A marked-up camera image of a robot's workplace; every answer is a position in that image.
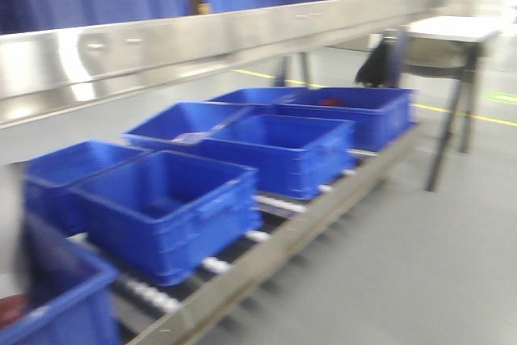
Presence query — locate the long steel shelf beam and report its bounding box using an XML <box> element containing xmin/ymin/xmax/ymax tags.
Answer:
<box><xmin>1</xmin><ymin>0</ymin><xmax>446</xmax><ymax>128</ymax></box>

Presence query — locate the middle blue crate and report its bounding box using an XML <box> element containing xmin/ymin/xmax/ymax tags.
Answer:
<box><xmin>200</xmin><ymin>115</ymin><xmax>355</xmax><ymax>200</ymax></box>

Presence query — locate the blue crate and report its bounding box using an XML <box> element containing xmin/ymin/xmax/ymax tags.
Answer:
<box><xmin>73</xmin><ymin>151</ymin><xmax>263</xmax><ymax>286</ymax></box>
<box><xmin>275</xmin><ymin>87</ymin><xmax>414</xmax><ymax>151</ymax></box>
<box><xmin>200</xmin><ymin>115</ymin><xmax>355</xmax><ymax>200</ymax></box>

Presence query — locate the front blue crate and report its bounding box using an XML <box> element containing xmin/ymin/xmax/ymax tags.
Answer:
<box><xmin>73</xmin><ymin>151</ymin><xmax>263</xmax><ymax>286</ymax></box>

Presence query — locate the far blue crate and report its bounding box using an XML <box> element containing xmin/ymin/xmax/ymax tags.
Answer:
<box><xmin>275</xmin><ymin>87</ymin><xmax>414</xmax><ymax>151</ymax></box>

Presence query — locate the black cloth hanging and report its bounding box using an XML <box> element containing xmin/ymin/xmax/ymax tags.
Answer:
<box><xmin>354</xmin><ymin>36</ymin><xmax>397</xmax><ymax>88</ymax></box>

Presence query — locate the grey metal side table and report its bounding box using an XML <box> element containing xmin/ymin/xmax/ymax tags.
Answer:
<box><xmin>398</xmin><ymin>16</ymin><xmax>502</xmax><ymax>191</ymax></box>

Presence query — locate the nearest blue crate corner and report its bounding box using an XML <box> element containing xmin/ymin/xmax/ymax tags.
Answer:
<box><xmin>1</xmin><ymin>216</ymin><xmax>120</xmax><ymax>344</ymax></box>

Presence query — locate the roller conveyor steel frame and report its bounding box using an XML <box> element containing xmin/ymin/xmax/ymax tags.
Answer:
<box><xmin>113</xmin><ymin>124</ymin><xmax>422</xmax><ymax>344</ymax></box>

